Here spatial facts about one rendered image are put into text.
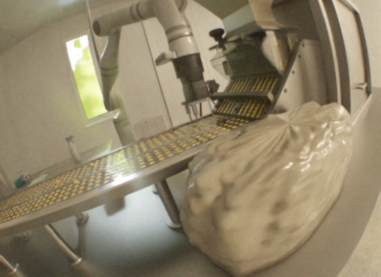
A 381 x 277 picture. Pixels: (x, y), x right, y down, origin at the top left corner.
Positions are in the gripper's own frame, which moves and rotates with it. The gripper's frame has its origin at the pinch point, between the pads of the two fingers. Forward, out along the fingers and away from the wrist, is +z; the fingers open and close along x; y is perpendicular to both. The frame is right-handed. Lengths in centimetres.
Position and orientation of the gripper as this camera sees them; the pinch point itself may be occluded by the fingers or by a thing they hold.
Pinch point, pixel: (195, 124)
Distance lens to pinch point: 46.0
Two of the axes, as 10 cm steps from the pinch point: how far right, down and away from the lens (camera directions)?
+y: 8.8, -3.6, 3.1
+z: 2.6, 9.1, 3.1
